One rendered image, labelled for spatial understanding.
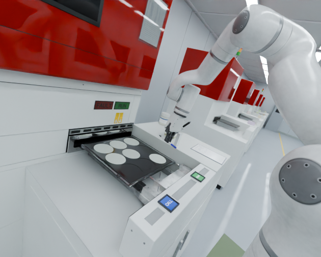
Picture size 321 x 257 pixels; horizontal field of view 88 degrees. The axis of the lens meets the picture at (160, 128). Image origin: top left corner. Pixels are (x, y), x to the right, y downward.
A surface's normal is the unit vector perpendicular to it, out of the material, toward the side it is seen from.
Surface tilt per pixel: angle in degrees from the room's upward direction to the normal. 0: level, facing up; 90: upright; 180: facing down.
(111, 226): 0
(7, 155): 90
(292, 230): 123
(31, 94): 90
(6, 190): 90
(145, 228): 0
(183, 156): 90
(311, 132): 131
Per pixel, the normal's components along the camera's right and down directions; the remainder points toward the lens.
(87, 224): 0.29, -0.91
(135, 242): -0.56, 0.10
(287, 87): -0.90, -0.17
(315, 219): -0.82, 0.39
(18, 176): 0.77, 0.41
